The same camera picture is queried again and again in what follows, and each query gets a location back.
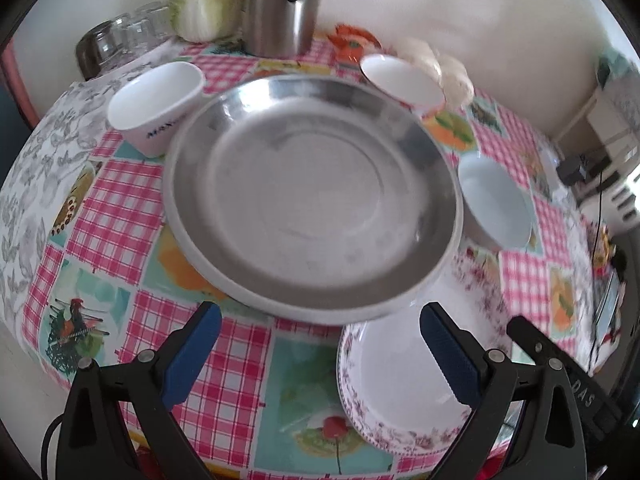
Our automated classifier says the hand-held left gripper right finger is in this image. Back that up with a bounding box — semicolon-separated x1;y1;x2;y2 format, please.
419;302;588;480

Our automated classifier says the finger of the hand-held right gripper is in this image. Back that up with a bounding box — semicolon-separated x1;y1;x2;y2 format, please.
506;315;626;441

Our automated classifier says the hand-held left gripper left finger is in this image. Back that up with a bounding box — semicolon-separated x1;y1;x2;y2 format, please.
56;301;223;480

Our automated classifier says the pink floral rimmed plate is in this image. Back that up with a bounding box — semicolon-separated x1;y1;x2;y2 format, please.
336;247;516;457

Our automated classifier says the plain white bowl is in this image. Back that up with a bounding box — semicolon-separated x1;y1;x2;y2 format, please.
457;156;534;251

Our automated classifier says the large stainless steel plate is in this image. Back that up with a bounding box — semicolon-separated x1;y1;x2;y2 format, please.
162;74;465;325

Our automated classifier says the white bowl with dark print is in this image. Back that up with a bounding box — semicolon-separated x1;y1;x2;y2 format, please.
107;61;206;157

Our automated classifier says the white bowl with red rim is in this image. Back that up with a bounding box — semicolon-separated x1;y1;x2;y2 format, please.
359;53;446;117

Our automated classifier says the pink checked printed tablecloth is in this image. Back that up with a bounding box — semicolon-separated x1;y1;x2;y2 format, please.
30;35;596;480

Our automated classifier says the black power adapter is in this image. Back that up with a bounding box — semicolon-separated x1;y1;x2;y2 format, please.
557;155;608;186

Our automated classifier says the grey floral cloth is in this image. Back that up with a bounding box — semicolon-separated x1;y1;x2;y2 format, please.
0;40;176;331

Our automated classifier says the pack of white steamed buns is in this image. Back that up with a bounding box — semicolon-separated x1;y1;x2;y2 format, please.
400;37;476;108

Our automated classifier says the clear drinking glass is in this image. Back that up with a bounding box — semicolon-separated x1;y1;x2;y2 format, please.
112;16;146;61
146;2;174;36
130;7;162;46

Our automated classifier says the pink board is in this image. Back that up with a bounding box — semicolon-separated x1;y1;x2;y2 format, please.
0;42;41;117

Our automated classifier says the orange snack packet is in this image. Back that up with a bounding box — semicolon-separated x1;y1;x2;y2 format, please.
327;24;383;63

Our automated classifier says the stainless steel kettle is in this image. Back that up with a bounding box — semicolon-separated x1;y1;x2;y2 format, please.
241;0;325;58

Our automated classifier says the napa cabbage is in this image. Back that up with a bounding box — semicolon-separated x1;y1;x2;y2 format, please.
167;0;251;43

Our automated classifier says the black cable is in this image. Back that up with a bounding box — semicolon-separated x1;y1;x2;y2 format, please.
40;412;66;480

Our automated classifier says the glass jug with dark handle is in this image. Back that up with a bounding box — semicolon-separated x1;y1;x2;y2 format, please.
75;19;126;81

